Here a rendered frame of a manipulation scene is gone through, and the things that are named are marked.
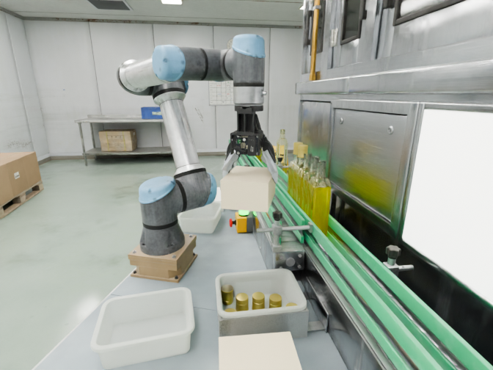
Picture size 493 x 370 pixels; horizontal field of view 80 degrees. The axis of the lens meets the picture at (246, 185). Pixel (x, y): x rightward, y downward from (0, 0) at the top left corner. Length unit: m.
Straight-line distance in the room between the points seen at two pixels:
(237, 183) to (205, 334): 0.40
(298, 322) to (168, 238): 0.48
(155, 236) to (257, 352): 0.50
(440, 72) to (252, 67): 0.39
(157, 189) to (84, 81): 6.27
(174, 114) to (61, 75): 6.28
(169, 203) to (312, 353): 0.58
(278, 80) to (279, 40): 0.81
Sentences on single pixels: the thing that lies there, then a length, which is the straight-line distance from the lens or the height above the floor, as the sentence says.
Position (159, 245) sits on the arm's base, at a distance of 1.01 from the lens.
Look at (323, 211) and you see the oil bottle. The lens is 0.95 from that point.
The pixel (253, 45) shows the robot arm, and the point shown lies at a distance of 0.72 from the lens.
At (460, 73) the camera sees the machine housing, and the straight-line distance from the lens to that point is 0.71.
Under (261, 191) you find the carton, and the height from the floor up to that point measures 1.11.
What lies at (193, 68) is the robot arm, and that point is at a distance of 0.74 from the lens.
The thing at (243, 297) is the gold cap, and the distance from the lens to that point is 0.85.
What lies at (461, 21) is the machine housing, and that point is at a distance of 0.80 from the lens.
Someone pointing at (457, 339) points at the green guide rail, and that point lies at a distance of 0.62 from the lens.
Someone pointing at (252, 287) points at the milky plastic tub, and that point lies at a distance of 0.91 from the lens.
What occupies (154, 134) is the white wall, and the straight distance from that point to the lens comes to 6.88.
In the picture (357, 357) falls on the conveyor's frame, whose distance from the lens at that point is 0.73.
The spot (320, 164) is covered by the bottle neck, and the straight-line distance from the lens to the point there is 0.92.
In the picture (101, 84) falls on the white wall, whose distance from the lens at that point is 7.04.
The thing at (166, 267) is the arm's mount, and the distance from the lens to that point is 1.02.
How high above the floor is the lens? 1.33
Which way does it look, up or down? 17 degrees down
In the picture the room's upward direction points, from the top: straight up
